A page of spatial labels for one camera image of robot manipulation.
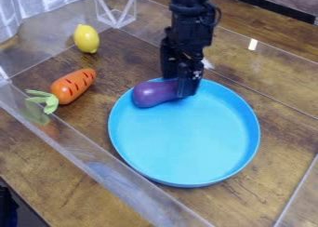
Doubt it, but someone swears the blue round tray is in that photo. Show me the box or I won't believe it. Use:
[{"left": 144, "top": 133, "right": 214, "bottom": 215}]
[{"left": 108, "top": 79, "right": 261, "bottom": 188}]

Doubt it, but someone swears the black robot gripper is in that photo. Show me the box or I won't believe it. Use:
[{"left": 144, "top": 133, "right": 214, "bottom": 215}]
[{"left": 160, "top": 1, "right": 221, "bottom": 98}]

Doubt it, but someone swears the clear acrylic front barrier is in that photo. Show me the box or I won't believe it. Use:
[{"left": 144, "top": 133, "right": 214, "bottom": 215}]
[{"left": 0, "top": 78, "right": 215, "bottom": 227}]

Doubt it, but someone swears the orange toy carrot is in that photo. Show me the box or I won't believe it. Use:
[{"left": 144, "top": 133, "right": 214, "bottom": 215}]
[{"left": 27, "top": 68, "right": 98, "bottom": 114}]

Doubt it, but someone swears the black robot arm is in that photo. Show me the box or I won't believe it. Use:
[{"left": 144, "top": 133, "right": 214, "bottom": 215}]
[{"left": 160, "top": 0, "right": 221, "bottom": 98}]

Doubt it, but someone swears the purple toy eggplant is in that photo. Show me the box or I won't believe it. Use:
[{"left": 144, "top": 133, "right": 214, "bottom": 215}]
[{"left": 132, "top": 80, "right": 179, "bottom": 108}]

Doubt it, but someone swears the clear acrylic corner bracket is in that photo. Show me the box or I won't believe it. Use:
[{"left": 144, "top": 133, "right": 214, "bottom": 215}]
[{"left": 95, "top": 0, "right": 136, "bottom": 29}]

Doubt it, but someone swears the yellow toy lemon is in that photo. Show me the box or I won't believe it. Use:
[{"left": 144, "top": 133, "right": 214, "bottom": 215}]
[{"left": 74, "top": 24, "right": 99, "bottom": 54}]

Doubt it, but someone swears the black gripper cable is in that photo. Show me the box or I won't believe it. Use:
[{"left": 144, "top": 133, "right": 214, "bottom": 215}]
[{"left": 209, "top": 3, "right": 223, "bottom": 29}]

